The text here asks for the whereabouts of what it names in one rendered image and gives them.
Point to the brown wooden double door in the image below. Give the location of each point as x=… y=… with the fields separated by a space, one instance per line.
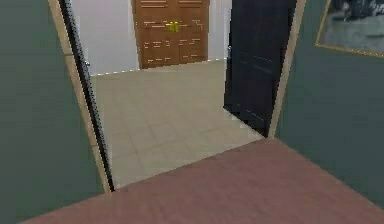
x=186 y=36

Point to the black room door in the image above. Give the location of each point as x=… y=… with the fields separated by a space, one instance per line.
x=256 y=60

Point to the gold framed wall picture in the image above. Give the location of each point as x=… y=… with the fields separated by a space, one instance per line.
x=356 y=26

